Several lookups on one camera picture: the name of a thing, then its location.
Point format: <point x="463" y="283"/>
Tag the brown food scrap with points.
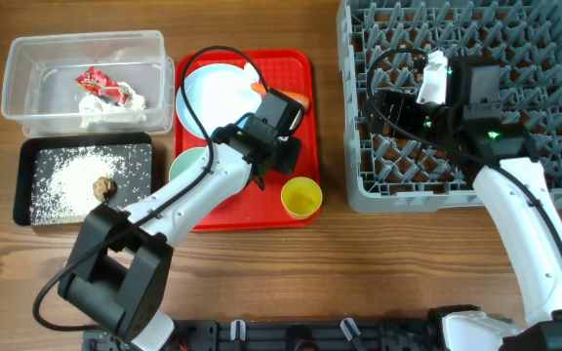
<point x="103" y="188"/>

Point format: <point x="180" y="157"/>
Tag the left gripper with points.
<point x="289" y="167"/>

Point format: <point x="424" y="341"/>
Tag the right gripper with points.
<point x="403" y="104"/>

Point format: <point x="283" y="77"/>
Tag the black waste tray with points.
<point x="32" y="146"/>

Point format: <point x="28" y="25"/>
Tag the red snack wrapper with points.
<point x="100" y="85"/>

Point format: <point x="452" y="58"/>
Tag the white plastic spoon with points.
<point x="251" y="71"/>

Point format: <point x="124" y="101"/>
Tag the mint green bowl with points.
<point x="184" y="160"/>

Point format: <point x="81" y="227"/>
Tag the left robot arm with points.
<point x="118" y="268"/>

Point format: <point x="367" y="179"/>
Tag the large light blue plate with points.
<point x="219" y="94"/>

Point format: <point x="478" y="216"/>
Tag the grey dishwasher rack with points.
<point x="388" y="175"/>

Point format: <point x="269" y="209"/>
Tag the orange carrot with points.
<point x="302" y="99"/>

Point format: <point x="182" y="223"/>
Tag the white tissue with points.
<point x="97" y="111"/>

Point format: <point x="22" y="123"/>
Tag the red serving tray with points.
<point x="253" y="208"/>

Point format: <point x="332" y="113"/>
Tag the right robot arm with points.
<point x="458" y="110"/>

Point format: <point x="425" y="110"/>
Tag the white rice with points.
<point x="62" y="184"/>

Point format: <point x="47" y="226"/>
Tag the yellow plastic cup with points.
<point x="301" y="197"/>

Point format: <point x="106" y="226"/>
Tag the clear plastic waste bin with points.
<point x="40" y="91"/>

